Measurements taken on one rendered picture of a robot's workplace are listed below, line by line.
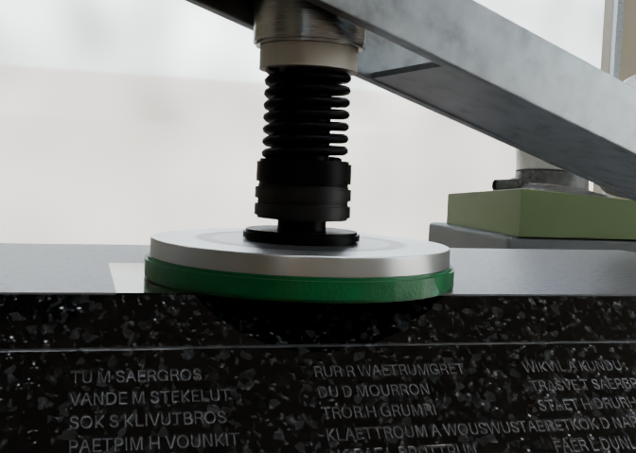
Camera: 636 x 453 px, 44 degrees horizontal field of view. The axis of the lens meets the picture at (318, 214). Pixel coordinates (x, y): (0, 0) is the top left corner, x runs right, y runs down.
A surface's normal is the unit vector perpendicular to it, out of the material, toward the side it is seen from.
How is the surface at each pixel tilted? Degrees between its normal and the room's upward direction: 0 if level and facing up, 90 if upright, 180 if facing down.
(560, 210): 90
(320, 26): 90
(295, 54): 90
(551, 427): 45
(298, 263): 90
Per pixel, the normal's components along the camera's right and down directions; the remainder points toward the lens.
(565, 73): 0.45, 0.07
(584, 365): 0.21, -0.66
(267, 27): -0.72, 0.00
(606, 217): 0.24, 0.06
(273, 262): -0.12, 0.05
